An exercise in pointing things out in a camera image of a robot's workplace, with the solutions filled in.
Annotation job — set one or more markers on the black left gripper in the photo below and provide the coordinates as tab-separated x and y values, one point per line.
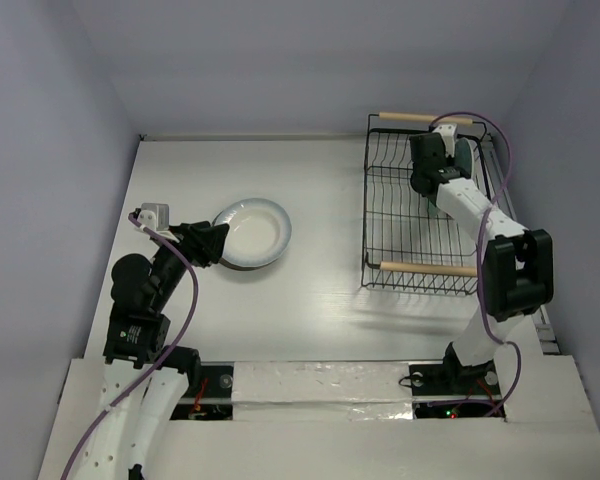
200	239

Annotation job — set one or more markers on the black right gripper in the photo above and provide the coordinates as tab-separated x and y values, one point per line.
431	148

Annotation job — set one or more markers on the teal and red plate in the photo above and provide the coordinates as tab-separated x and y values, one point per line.
464	158

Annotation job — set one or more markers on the teal green plate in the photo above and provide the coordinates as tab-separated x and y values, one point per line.
432	208

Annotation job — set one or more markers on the dark reindeer plate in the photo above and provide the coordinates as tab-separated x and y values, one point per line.
235	267

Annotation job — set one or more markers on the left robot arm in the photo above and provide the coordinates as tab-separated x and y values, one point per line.
145	374

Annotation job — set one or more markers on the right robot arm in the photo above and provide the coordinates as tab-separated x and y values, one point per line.
514	265

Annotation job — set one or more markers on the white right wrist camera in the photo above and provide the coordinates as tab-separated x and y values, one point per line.
448	133

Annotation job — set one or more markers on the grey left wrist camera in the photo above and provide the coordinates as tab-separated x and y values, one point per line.
153	215

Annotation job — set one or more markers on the black wire dish rack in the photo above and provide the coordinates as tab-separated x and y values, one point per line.
402	248

